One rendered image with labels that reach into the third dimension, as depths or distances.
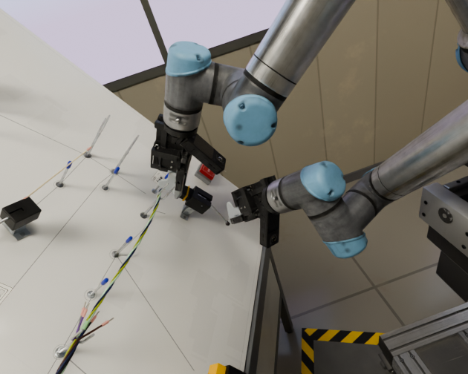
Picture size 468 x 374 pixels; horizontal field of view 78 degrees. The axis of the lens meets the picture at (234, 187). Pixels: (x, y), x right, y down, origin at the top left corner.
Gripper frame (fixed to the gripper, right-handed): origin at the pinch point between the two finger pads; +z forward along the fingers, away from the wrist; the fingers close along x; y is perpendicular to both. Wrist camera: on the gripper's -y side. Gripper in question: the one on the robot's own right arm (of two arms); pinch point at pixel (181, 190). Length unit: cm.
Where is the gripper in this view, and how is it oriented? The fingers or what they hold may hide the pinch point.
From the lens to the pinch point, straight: 75.0
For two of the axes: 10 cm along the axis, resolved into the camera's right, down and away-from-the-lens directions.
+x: -1.0, 6.8, -7.2
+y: -9.7, -2.4, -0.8
